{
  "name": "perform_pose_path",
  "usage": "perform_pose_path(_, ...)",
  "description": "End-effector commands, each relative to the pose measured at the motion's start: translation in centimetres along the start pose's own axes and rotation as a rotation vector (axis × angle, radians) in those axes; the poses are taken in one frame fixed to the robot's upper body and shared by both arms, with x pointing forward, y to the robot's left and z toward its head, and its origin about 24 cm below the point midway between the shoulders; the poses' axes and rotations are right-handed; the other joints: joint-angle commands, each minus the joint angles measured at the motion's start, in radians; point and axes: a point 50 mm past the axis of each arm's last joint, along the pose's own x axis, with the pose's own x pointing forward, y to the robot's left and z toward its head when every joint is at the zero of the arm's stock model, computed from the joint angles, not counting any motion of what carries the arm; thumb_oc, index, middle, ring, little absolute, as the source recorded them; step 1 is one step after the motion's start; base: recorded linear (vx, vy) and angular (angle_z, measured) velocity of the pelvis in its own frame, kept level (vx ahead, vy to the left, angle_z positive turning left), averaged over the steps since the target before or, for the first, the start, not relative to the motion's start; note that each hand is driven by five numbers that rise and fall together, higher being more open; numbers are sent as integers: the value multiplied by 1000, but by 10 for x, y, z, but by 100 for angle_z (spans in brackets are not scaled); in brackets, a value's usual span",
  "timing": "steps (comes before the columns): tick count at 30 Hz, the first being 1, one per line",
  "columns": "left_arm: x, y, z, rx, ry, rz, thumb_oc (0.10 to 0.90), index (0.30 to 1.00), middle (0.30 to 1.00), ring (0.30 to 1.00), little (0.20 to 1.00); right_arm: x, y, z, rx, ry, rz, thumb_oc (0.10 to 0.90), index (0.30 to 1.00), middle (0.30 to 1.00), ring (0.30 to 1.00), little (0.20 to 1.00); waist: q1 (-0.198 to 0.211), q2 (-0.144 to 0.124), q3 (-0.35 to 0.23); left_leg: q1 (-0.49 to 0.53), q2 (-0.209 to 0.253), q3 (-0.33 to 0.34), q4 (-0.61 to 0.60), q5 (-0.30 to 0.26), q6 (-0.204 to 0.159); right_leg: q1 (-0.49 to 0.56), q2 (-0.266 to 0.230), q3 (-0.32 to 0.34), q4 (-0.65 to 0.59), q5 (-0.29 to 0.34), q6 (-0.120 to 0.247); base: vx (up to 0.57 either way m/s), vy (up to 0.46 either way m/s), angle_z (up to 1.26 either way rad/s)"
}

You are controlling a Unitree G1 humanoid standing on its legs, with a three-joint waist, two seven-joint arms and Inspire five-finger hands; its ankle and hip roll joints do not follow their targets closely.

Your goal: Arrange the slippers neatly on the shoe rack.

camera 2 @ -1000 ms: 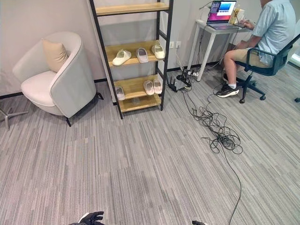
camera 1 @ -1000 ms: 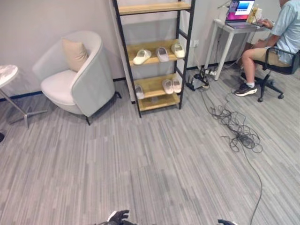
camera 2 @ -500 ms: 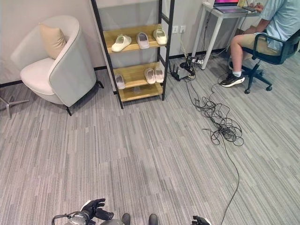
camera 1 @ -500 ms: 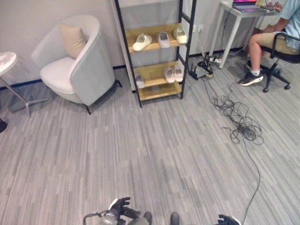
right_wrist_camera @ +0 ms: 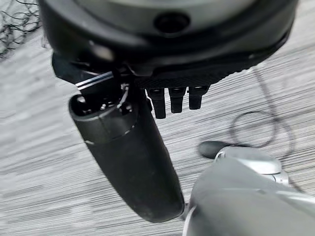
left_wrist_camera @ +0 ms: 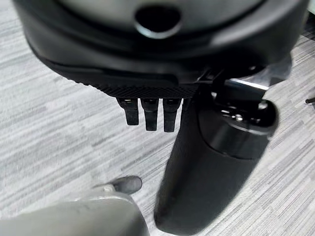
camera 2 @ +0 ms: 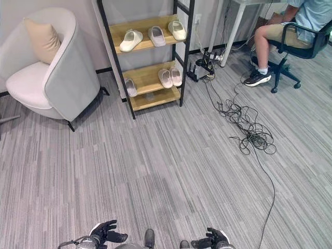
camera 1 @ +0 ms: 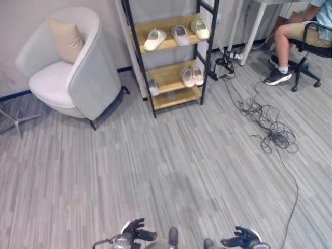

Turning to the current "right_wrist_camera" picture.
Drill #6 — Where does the silver robot leg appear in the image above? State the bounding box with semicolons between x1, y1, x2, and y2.
181;145;315;236

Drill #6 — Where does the thin black cable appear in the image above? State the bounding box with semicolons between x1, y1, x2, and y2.
231;66;315;195

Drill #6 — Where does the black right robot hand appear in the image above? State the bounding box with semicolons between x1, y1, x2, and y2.
38;0;300;224

